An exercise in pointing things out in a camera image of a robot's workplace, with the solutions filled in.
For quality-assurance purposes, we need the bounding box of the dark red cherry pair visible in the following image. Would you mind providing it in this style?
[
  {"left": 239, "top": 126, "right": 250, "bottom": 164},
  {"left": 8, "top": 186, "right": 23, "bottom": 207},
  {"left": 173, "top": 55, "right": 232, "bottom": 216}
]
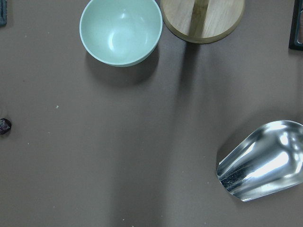
[{"left": 0, "top": 118, "right": 12, "bottom": 135}]

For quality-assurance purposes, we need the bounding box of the wooden cup tree stand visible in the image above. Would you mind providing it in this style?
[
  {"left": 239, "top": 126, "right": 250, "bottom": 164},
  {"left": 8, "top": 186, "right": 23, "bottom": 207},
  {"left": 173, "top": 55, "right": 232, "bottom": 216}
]
[{"left": 160, "top": 0, "right": 245, "bottom": 44}]

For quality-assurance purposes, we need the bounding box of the metal ice scoop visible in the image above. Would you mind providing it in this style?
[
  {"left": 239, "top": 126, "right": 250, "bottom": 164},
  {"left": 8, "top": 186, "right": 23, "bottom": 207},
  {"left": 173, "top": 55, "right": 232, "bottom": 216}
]
[{"left": 216, "top": 120, "right": 303, "bottom": 202}]

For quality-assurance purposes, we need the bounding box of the mint green bowl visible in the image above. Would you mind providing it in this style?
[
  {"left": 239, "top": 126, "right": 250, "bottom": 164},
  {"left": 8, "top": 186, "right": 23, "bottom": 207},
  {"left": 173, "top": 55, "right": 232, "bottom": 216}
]
[{"left": 79, "top": 0, "right": 163, "bottom": 67}]

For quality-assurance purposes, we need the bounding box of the black framed tray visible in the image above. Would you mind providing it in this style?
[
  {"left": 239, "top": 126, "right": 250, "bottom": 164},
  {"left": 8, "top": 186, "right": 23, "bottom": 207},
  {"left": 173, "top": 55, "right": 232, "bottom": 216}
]
[{"left": 288, "top": 0, "right": 303, "bottom": 51}]

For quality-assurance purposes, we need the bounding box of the grey folded cloth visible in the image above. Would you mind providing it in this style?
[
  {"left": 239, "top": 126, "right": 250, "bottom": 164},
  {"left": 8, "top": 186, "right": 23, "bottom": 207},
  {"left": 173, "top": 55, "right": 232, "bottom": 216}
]
[{"left": 0, "top": 0, "right": 7, "bottom": 27}]

